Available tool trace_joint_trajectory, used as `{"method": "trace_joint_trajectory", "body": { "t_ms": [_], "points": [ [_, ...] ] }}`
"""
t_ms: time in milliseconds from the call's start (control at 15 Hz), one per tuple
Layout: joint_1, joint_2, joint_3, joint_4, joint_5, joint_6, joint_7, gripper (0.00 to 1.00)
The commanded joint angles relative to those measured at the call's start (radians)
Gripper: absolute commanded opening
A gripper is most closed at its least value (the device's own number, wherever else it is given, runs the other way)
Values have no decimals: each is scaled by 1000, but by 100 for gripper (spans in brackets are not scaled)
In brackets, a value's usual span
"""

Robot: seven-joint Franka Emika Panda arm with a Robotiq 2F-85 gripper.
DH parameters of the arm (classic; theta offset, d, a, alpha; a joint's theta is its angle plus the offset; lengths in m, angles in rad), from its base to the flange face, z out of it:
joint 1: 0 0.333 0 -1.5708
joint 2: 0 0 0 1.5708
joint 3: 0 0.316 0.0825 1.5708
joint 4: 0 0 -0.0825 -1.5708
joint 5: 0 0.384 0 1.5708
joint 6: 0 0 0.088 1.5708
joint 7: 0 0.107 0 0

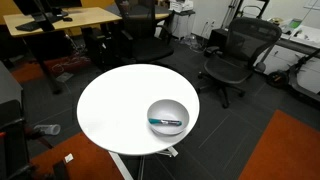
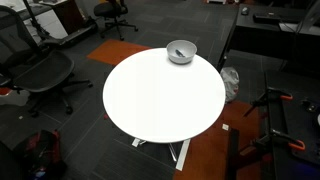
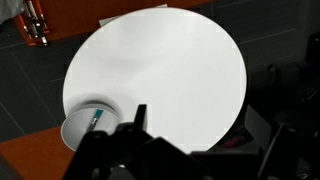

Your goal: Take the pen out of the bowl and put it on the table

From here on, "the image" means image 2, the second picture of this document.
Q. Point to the teal marker pen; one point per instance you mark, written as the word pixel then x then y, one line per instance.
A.
pixel 180 54

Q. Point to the white ceramic bowl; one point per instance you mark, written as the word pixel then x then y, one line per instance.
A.
pixel 188 48

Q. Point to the round white table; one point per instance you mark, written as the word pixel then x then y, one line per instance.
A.
pixel 155 100

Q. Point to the crumpled white plastic bag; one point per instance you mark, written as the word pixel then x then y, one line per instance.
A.
pixel 231 81

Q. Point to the white paper scrap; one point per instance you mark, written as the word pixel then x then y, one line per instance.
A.
pixel 225 127

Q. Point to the black swivel chair far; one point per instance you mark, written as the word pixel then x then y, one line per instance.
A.
pixel 113 9

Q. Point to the black orange bar clamp upper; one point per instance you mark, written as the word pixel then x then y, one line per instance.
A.
pixel 270 94

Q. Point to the black mesh office chair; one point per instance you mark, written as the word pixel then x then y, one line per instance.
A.
pixel 25 66

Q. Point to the computer mouse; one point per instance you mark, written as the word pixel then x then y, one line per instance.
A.
pixel 245 11

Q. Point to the black keyboard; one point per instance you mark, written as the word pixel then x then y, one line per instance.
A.
pixel 265 18

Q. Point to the white cabinet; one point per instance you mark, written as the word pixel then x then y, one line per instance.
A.
pixel 58 23

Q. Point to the red black backpack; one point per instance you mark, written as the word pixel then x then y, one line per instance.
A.
pixel 40 156

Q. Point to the black desk right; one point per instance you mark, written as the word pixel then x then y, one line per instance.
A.
pixel 295 38

